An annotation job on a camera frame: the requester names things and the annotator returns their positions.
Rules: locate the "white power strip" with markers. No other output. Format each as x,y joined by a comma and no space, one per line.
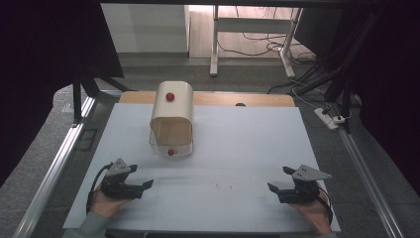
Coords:
327,118

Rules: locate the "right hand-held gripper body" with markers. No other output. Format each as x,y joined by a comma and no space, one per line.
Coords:
302,190

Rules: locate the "white desk frame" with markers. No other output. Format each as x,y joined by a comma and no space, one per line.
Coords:
251,24

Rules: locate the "black metal stands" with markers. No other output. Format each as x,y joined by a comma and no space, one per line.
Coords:
340,76

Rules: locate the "person's left hand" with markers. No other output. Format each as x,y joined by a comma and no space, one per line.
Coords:
104,205

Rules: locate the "person's right hand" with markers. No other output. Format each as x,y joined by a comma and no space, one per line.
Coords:
312,213

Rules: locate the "wooden table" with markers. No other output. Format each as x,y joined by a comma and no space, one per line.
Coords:
218,98

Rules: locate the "white table mat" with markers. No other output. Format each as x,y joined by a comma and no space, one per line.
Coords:
224,165

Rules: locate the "black curtain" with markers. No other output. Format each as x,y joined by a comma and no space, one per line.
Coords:
393,82
43,59

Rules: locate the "black tripod stand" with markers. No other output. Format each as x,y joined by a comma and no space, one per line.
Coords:
77,95

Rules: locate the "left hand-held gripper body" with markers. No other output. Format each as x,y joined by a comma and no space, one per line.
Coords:
117,183

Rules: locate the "white panel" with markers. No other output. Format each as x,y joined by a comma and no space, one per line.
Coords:
145,28

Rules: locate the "dark floor hatch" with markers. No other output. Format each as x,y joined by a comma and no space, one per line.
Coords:
87,139

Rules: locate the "cream bread box, red knobs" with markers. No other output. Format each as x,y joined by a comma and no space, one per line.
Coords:
172,119

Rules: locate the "aluminium floor rail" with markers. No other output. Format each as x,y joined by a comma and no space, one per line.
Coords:
56,165
366,175

